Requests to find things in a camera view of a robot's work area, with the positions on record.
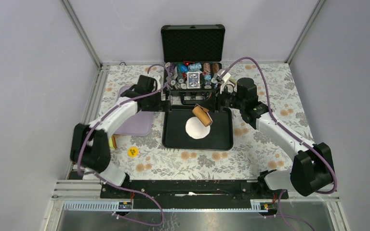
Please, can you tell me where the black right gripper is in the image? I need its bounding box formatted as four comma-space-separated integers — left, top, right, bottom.
199, 83, 245, 114

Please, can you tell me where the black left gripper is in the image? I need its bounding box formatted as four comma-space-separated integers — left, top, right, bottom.
143, 89, 172, 112

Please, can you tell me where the wooden rolling pin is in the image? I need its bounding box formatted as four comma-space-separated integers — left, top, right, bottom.
192, 104, 213, 127

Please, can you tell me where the black baking tray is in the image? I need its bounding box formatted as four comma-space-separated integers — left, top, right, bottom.
162, 105, 234, 151

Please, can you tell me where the white dough disc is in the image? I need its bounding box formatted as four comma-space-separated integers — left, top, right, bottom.
185, 116, 211, 140

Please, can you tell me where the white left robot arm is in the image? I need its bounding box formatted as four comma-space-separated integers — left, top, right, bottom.
70, 75, 171, 198

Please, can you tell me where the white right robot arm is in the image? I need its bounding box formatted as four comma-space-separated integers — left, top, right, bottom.
215, 77, 336, 198

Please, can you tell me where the purple plastic tray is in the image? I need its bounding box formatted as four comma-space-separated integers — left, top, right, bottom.
113, 85, 155, 137

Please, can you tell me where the blue playing card deck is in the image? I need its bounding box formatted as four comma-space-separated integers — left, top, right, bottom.
187, 72, 200, 89

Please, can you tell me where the black poker chip case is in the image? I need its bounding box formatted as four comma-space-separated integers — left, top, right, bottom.
160, 24, 225, 105

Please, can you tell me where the yellow round token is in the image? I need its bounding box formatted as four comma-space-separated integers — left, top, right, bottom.
127, 147, 139, 157

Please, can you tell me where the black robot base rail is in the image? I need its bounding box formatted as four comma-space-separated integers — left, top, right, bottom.
99, 179, 290, 201

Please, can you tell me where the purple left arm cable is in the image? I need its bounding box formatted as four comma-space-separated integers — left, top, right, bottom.
76, 64, 181, 227

